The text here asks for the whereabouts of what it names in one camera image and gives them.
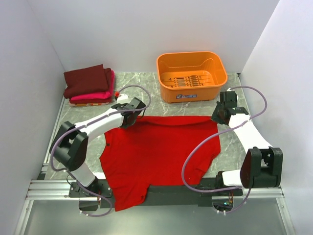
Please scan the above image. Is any folded maroon t shirt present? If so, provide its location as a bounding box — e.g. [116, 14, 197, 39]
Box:
[64, 64, 112, 99]

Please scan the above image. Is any red t shirt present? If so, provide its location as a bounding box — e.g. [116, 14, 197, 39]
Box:
[100, 116, 221, 211]

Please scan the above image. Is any folded pink t shirt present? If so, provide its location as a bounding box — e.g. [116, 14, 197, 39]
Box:
[70, 68, 115, 102]

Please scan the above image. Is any orange plastic basket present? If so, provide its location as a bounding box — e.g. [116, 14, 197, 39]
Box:
[156, 51, 228, 103]

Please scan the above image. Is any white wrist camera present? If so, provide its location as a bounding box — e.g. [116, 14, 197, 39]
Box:
[116, 94, 129, 104]
[226, 88, 239, 100]

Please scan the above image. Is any aluminium rail frame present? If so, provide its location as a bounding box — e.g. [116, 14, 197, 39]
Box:
[15, 165, 296, 235]

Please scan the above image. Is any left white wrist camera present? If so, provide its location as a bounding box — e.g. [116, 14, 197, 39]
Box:
[116, 94, 129, 104]

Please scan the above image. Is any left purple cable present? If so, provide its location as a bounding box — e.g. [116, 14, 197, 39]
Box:
[50, 84, 151, 218]

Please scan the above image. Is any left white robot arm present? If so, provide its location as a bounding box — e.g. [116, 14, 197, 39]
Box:
[50, 97, 147, 197]

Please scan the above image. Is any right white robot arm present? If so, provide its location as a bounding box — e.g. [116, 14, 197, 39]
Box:
[211, 91, 283, 195]

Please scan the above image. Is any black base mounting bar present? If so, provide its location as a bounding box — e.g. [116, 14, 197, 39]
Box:
[68, 178, 243, 211]

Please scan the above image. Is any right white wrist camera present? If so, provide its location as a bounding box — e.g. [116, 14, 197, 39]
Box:
[226, 88, 239, 100]

